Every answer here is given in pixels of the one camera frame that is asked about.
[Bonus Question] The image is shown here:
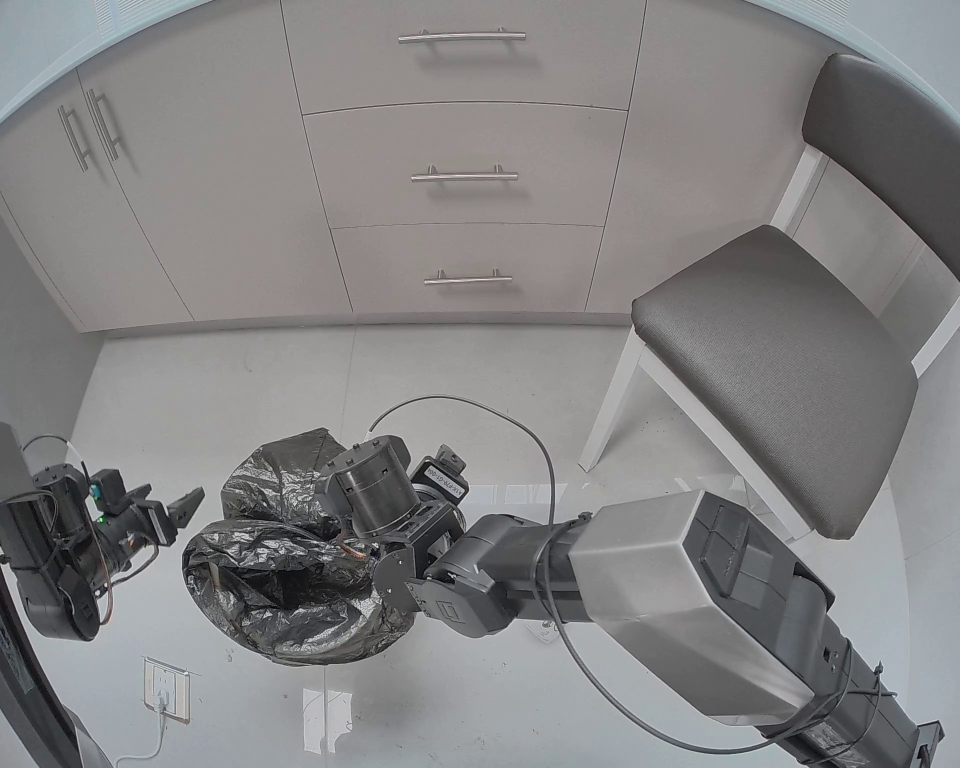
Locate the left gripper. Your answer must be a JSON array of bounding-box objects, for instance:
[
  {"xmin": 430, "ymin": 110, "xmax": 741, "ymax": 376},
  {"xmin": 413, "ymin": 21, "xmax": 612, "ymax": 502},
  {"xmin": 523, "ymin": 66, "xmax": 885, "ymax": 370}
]
[{"xmin": 101, "ymin": 483, "xmax": 207, "ymax": 575}]

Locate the black plastic bag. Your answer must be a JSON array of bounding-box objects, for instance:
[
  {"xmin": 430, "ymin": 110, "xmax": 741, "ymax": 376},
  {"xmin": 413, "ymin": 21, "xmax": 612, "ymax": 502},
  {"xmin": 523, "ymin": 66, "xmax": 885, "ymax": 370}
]
[{"xmin": 182, "ymin": 427, "xmax": 423, "ymax": 666}]

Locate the beige cabinet with drawers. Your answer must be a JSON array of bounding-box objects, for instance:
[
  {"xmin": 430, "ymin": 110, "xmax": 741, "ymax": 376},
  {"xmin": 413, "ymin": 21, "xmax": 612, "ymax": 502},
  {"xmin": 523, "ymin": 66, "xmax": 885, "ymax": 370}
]
[{"xmin": 0, "ymin": 0, "xmax": 960, "ymax": 339}]

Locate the grey padded white chair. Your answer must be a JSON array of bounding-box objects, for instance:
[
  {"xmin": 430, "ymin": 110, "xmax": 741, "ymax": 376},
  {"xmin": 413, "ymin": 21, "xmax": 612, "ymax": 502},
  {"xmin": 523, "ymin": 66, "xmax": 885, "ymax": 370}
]
[{"xmin": 577, "ymin": 52, "xmax": 960, "ymax": 541}]

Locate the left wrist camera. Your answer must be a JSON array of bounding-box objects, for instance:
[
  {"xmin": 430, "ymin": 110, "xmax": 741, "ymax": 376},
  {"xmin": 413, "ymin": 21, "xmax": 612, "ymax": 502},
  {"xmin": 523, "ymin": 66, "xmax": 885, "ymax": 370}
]
[{"xmin": 84, "ymin": 467, "xmax": 129, "ymax": 519}]

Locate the white power cable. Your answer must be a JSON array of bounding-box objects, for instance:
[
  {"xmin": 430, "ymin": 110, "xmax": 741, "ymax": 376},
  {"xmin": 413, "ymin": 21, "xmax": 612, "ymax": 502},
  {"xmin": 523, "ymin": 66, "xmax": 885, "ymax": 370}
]
[{"xmin": 112, "ymin": 693, "xmax": 172, "ymax": 762}]

